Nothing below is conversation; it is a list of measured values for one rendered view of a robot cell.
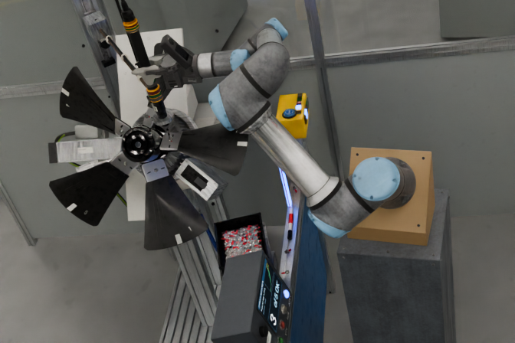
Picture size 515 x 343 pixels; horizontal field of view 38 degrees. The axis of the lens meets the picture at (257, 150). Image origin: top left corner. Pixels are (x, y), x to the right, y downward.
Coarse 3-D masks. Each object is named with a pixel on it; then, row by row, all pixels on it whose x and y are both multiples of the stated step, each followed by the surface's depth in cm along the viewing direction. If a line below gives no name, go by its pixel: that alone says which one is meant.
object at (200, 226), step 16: (160, 192) 249; (176, 192) 252; (160, 208) 247; (176, 208) 250; (192, 208) 252; (160, 224) 246; (176, 224) 248; (192, 224) 250; (144, 240) 245; (160, 240) 246
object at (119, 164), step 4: (120, 152) 250; (116, 156) 250; (120, 156) 251; (124, 156) 251; (112, 160) 250; (116, 160) 251; (124, 160) 252; (128, 160) 253; (112, 164) 251; (116, 164) 252; (120, 164) 253; (128, 164) 254; (132, 164) 254; (136, 164) 255; (120, 168) 254; (124, 168) 254; (128, 168) 255; (124, 172) 255; (128, 172) 256
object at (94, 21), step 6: (90, 12) 285; (96, 12) 285; (84, 18) 283; (90, 18) 282; (96, 18) 281; (102, 18) 280; (90, 24) 278; (96, 24) 279; (102, 24) 280; (108, 24) 281; (90, 30) 279; (96, 30) 280; (108, 30) 282; (96, 36) 281; (102, 36) 282
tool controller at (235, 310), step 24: (240, 264) 193; (264, 264) 191; (240, 288) 186; (264, 288) 187; (288, 288) 202; (216, 312) 184; (240, 312) 180; (264, 312) 183; (288, 312) 197; (216, 336) 177; (240, 336) 175; (264, 336) 178
